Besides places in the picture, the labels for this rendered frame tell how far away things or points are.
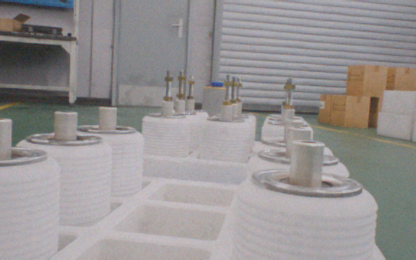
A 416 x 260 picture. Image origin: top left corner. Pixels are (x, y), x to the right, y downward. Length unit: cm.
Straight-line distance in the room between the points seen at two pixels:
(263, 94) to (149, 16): 183
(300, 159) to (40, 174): 19
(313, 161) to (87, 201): 24
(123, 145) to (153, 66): 542
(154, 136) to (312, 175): 58
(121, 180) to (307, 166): 30
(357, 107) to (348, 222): 431
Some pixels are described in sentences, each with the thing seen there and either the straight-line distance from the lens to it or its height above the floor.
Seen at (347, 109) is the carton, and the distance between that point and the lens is 454.
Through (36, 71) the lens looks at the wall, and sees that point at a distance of 597.
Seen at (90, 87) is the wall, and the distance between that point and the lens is 593.
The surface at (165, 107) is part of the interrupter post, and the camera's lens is 89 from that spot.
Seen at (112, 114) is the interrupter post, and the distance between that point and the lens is 59.
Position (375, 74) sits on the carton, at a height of 51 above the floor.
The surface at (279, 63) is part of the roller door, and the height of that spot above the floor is 67.
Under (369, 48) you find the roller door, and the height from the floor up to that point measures 98.
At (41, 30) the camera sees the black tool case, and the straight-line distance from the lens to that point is 537.
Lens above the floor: 32
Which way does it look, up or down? 5 degrees down
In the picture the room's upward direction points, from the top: 3 degrees clockwise
